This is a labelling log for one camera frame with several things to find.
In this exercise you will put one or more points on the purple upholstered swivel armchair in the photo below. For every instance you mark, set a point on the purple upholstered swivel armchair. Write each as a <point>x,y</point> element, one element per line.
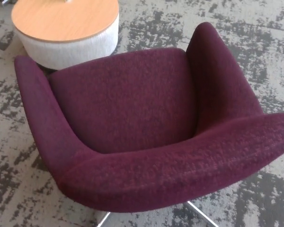
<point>137,106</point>

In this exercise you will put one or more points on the chrome furniture leg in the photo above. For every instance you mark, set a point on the chrome furniture leg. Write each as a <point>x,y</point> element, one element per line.
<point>5,1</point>

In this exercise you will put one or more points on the chrome chair base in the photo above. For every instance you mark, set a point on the chrome chair base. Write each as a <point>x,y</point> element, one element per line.
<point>203,214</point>

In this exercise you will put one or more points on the round wood-top white table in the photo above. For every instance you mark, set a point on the round wood-top white table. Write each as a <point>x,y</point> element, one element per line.
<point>64,21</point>

